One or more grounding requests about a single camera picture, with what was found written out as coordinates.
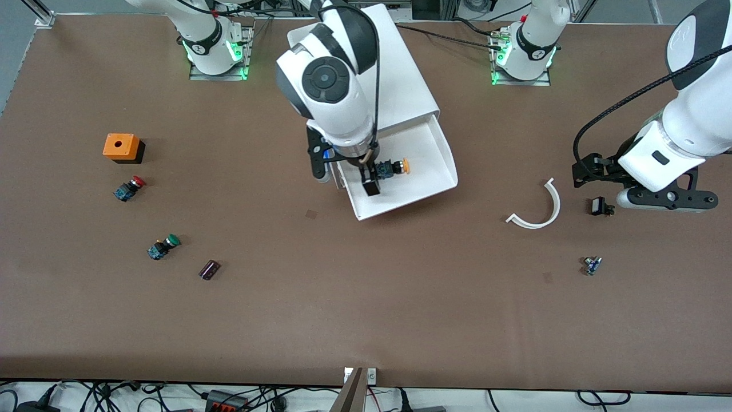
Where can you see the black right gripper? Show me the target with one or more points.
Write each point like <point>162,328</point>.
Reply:
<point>366,171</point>

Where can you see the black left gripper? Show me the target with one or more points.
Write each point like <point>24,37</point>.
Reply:
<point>607,169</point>

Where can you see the yellow push button switch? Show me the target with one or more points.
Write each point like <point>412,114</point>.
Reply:
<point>392,169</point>

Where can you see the white plastic drawer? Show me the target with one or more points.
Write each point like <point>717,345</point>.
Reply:
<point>423,171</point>

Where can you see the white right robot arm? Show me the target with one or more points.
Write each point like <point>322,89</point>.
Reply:
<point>326,80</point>

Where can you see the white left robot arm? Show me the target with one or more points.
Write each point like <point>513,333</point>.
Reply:
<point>697,126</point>

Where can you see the white drawer cabinet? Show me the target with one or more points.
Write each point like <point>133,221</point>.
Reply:
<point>412,86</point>

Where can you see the white curved plastic strip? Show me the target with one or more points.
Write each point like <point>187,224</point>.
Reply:
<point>552,209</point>

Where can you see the small blue electronic component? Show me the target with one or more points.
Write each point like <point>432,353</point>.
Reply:
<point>592,266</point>

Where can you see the dark red cylindrical capacitor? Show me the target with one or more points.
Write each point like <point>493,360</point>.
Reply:
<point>209,270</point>

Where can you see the black power strip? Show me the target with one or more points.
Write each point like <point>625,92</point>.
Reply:
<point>226,400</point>

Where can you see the black power adapter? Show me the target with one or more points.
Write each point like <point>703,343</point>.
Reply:
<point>37,407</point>

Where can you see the small black switch component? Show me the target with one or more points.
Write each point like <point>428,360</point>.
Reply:
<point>599,206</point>

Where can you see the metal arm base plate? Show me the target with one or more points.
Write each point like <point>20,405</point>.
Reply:
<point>520,82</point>
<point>217,77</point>

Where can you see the white mounting bracket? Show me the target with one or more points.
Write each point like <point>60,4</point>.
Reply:
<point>372,376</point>

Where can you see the green push button switch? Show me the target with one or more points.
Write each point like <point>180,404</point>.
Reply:
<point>163,247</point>

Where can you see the red push button switch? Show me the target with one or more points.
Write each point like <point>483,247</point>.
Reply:
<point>128,189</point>

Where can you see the orange button enclosure box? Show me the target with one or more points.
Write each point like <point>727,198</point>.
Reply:
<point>120,147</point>

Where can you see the aluminium frame post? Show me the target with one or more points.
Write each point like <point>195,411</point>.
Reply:
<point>44,17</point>

